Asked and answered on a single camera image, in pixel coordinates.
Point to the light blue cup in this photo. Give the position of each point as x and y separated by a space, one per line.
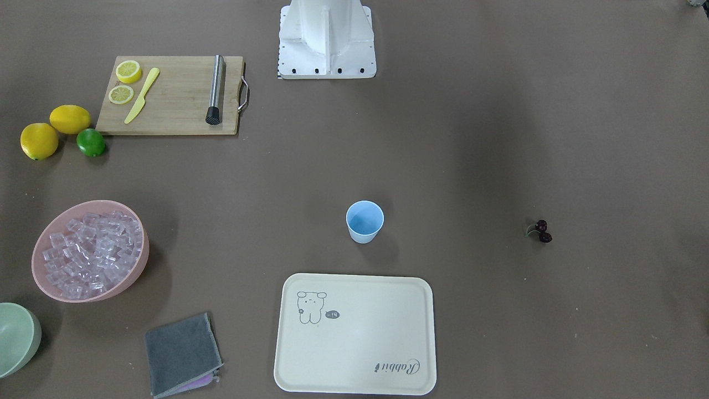
364 220

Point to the dark cherries pair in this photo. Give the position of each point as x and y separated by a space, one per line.
541 229

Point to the pile of clear ice cubes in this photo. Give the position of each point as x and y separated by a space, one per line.
91 252

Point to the cream rabbit tray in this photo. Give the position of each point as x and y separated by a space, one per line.
356 334

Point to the steel muddler black tip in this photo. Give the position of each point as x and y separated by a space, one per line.
214 114

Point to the grey folded cloth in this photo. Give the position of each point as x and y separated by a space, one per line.
182 356

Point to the wooden cutting board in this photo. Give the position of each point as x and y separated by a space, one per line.
177 101

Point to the yellow plastic knife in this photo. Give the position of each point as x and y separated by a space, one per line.
140 100

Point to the lemon slice lower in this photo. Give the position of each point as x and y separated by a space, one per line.
120 94

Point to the lemon slice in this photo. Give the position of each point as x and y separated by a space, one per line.
120 94
128 71

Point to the lemon slice upper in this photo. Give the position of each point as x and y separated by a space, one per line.
128 71

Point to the green lime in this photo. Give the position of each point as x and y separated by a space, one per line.
91 142

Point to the yellow lemon near board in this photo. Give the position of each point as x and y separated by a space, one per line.
70 119

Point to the pink bowl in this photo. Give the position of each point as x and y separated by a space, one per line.
133 271

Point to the green bowl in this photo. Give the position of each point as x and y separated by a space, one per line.
21 334

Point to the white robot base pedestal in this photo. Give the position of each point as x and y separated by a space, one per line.
326 40

